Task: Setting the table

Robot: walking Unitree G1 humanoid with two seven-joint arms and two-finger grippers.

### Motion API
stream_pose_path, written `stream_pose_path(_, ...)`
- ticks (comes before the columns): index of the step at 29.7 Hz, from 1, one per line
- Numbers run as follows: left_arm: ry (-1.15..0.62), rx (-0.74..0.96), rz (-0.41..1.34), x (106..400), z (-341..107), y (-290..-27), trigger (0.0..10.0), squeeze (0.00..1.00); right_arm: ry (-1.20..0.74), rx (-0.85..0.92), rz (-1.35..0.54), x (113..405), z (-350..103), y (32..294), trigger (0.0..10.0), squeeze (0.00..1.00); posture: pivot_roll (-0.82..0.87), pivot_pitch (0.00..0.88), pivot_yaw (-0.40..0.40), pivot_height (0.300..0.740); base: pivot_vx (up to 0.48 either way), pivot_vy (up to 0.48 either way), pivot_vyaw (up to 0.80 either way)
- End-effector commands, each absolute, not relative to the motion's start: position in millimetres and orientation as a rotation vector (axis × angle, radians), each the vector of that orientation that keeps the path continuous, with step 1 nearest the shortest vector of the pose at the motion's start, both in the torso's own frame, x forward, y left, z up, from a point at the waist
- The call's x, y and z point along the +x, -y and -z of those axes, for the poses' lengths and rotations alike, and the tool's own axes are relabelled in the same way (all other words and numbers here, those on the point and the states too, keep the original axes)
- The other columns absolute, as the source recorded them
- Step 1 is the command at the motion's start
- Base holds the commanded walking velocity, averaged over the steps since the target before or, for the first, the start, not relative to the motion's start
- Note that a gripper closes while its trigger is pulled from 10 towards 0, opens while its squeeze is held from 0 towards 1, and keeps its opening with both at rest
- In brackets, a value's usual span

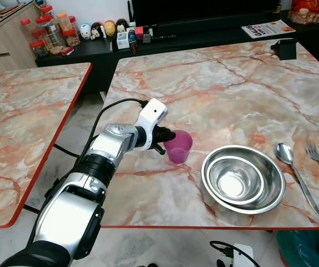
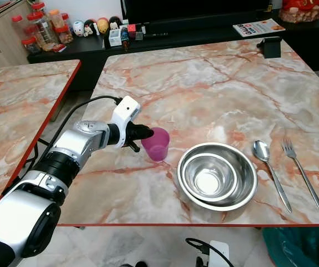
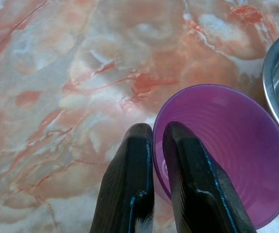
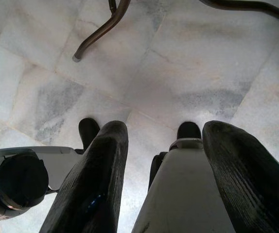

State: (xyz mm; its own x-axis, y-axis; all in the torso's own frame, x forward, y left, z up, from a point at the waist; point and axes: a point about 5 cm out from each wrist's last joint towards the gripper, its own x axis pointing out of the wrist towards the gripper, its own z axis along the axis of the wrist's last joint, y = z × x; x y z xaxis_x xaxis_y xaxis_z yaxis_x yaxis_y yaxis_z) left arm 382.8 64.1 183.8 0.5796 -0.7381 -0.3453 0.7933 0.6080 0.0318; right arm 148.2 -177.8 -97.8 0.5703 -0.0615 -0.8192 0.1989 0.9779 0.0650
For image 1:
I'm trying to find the purple plastic cup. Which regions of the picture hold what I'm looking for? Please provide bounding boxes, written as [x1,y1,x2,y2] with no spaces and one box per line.
[163,130,193,164]

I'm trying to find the small steel bowl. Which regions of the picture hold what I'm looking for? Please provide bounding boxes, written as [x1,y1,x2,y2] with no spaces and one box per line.
[206,156,267,205]

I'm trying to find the small dark bottle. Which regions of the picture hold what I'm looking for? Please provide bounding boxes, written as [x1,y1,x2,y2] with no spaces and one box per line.
[129,29,138,53]

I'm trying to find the black television bench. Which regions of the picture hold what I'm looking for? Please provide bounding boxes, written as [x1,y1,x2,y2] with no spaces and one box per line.
[36,19,319,92]

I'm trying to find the small white box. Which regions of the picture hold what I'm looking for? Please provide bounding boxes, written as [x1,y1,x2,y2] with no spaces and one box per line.
[117,31,130,50]

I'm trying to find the red black small gadget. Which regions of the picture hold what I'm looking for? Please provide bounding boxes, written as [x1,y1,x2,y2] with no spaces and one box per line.
[133,26,152,42]

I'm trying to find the large steel bowl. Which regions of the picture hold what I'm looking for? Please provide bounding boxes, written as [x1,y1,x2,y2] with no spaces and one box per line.
[201,145,286,215]

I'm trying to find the steel spoon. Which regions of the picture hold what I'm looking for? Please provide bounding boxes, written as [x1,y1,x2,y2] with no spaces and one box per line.
[276,143,319,216]

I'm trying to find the yellow doll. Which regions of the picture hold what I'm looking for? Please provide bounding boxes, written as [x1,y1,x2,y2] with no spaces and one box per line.
[103,20,116,37]

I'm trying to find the black white doll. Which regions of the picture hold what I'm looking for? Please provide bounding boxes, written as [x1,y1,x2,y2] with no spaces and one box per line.
[91,22,103,39]

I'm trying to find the white blue doll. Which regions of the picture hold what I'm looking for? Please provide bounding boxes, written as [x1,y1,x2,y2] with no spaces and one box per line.
[80,23,92,39]

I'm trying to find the black television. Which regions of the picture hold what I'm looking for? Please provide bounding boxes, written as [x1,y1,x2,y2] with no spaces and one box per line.
[128,0,282,27]

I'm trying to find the red-lidded jar brown contents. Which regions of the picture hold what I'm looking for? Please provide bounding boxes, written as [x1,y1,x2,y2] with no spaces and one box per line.
[63,28,81,47]

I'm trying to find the black box-shaped device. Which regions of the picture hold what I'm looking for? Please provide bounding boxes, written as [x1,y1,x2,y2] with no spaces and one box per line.
[272,38,298,61]

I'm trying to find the white orange printed flyer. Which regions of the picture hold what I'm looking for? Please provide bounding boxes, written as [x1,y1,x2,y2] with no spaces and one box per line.
[241,20,296,39]

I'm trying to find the small red-lidded jar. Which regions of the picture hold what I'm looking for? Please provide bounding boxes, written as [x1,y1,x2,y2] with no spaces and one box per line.
[31,40,49,58]

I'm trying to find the large red-lidded clear jar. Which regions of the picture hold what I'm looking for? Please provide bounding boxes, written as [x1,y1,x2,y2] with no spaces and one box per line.
[36,14,66,55]

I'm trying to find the slim red-lidded jar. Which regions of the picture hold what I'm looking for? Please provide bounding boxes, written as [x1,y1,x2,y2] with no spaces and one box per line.
[19,18,36,42]

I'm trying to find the light wooden cabinet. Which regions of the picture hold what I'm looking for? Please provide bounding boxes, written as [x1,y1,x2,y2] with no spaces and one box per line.
[0,0,41,76]

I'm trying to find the teal waste bin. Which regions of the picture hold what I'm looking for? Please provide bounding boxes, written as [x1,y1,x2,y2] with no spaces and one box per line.
[276,229,319,267]

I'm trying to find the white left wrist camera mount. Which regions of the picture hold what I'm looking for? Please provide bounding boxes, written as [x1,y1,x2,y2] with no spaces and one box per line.
[134,98,168,137]

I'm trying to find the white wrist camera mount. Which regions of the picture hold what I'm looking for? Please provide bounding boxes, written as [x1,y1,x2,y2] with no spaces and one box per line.
[233,244,256,267]
[134,98,168,137]

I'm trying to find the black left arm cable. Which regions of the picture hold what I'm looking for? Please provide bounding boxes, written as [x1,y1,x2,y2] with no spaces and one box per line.
[89,98,149,146]

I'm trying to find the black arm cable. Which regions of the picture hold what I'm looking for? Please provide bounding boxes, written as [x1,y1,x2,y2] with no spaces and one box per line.
[89,98,149,146]
[210,240,260,267]

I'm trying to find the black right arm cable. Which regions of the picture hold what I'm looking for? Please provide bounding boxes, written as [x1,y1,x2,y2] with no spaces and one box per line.
[210,240,260,267]

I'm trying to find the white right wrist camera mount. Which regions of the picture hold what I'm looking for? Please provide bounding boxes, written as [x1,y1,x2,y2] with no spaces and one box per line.
[233,244,256,267]

